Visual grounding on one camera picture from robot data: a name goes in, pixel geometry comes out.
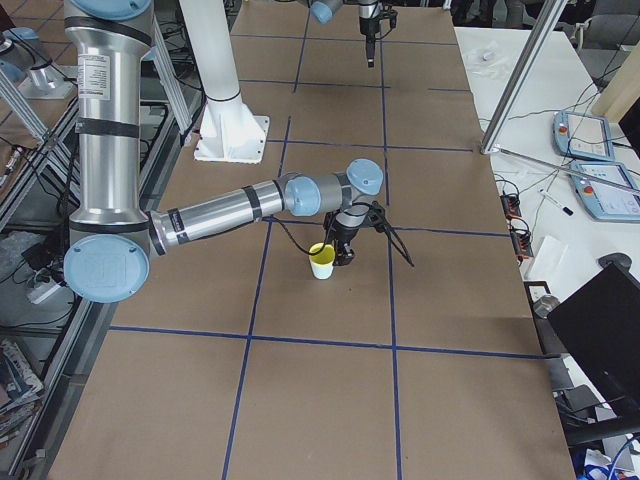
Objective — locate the light green plastic cup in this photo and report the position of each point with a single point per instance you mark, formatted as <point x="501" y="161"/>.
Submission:
<point x="321" y="271"/>

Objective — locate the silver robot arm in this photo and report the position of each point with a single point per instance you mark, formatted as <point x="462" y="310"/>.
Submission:
<point x="118" y="229"/>
<point x="323" y="11"/>

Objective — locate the teach pendant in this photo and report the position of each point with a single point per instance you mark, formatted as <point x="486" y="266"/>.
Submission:
<point x="596" y="185"/>
<point x="582" y="136"/>

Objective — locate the black monitor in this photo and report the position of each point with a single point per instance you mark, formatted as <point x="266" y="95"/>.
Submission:
<point x="599" y="326"/>

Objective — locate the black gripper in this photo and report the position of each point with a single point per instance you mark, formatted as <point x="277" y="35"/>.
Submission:
<point x="344" y="237"/>
<point x="368" y="26"/>

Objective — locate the clear plastic bags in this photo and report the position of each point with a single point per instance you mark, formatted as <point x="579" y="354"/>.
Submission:
<point x="488" y="61"/>

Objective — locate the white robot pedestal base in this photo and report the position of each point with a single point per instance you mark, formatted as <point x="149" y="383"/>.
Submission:
<point x="229" y="131"/>

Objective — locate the silver metal cylinder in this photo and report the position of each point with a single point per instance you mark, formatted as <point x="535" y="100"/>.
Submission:
<point x="544" y="305"/>

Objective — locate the yellow plastic cup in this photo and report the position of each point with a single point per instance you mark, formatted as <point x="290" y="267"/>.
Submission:
<point x="322" y="254"/>

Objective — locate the teach pendant far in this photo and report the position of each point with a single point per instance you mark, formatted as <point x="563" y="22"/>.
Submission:
<point x="582" y="136"/>

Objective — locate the aluminium frame post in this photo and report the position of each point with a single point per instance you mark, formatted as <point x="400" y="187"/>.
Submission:
<point x="543" y="27"/>

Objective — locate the teach pendant near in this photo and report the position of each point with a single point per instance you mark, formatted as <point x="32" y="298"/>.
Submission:
<point x="596" y="185"/>

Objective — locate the black white marker pen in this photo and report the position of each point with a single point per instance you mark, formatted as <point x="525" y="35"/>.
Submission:
<point x="565" y="209"/>

